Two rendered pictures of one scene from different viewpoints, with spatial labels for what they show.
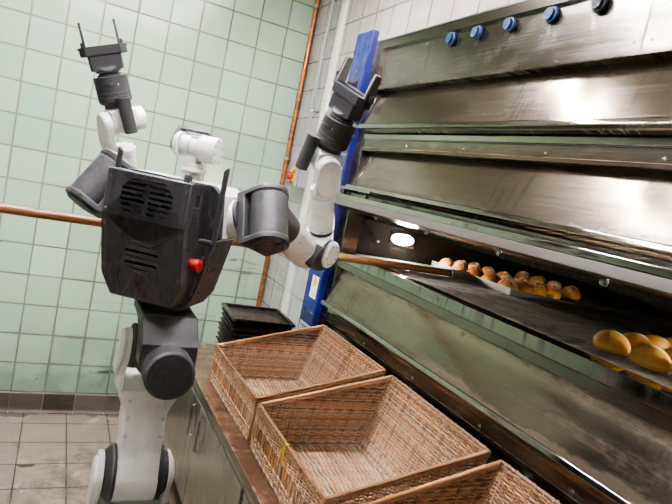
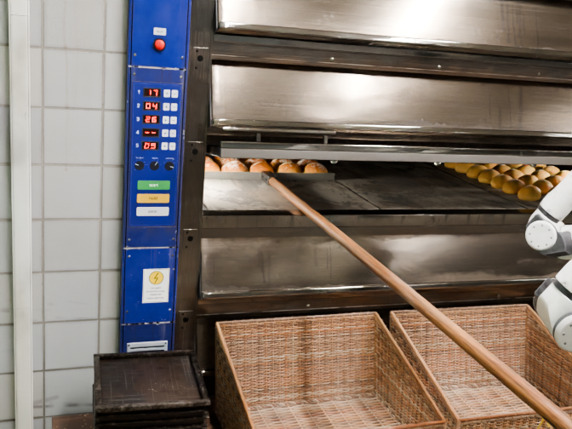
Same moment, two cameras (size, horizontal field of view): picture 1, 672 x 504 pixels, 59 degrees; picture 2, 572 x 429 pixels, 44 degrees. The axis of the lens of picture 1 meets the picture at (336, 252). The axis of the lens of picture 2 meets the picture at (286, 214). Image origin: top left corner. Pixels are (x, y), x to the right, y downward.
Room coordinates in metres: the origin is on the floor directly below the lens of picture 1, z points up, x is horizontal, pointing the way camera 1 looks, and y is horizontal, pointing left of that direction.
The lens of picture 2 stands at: (2.16, 1.93, 1.77)
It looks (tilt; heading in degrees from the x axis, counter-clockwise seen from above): 16 degrees down; 276
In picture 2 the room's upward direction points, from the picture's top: 5 degrees clockwise
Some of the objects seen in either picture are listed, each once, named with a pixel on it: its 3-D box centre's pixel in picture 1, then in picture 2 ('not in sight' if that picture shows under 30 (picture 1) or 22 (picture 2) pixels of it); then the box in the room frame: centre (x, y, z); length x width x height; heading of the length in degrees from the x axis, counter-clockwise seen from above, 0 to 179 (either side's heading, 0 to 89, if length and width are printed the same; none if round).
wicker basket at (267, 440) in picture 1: (359, 448); (493, 375); (1.66, -0.18, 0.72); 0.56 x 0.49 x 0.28; 25
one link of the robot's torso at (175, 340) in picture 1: (163, 343); not in sight; (1.39, 0.36, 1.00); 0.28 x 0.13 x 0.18; 26
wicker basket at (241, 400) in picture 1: (291, 374); (323, 391); (2.19, 0.07, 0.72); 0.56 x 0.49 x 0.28; 27
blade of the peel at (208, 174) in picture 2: (499, 280); (251, 164); (2.58, -0.73, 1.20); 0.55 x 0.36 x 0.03; 26
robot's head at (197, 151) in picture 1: (198, 152); not in sight; (1.47, 0.38, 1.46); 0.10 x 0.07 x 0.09; 81
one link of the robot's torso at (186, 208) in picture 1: (171, 232); not in sight; (1.41, 0.40, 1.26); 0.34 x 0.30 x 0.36; 81
